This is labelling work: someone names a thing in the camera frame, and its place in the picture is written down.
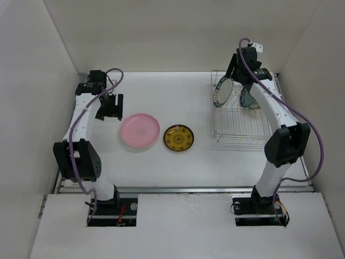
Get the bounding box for white blue rimmed plate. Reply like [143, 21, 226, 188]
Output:
[213, 76, 233, 107]

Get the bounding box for dark green patterned plate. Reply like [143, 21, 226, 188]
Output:
[239, 87, 260, 109]

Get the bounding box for pink plate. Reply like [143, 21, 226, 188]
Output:
[120, 113, 160, 148]

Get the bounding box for yellow patterned small plate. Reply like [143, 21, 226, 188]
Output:
[163, 124, 195, 152]

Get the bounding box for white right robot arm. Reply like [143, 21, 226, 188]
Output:
[234, 46, 311, 213]

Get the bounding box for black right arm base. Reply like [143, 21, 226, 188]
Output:
[231, 197, 290, 227]

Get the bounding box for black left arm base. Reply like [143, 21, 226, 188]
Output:
[85, 197, 138, 227]

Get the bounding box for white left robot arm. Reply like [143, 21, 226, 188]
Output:
[62, 68, 239, 214]

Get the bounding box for metal wire dish rack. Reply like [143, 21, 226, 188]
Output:
[213, 82, 272, 145]

